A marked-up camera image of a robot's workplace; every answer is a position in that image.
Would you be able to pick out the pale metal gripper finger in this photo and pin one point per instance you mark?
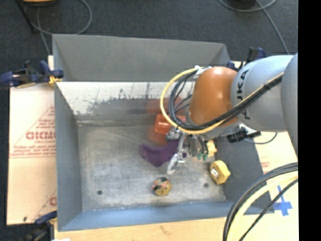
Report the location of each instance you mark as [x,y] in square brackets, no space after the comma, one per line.
[171,167]
[179,158]

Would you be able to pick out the orange cup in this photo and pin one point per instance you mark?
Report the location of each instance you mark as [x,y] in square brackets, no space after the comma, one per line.
[161,125]

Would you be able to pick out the purple cloth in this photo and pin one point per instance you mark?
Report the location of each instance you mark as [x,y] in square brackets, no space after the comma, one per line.
[156,154]

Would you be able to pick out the yellow and black toy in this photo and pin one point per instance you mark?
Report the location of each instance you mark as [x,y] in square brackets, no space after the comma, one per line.
[161,186]

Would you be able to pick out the pale yellow toy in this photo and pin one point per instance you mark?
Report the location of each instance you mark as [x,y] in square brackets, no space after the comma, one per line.
[212,147]

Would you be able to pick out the yellow tape measure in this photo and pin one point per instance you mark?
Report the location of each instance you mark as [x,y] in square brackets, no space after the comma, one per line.
[220,172]

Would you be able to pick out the grey metal bin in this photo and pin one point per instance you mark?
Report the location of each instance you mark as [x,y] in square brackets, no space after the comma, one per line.
[113,159]

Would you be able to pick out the brown cardboard board red print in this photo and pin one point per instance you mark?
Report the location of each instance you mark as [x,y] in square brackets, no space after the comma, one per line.
[30,159]

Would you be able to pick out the black cylinder on white bracket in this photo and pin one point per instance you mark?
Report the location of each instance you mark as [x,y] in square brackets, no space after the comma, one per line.
[238,136]

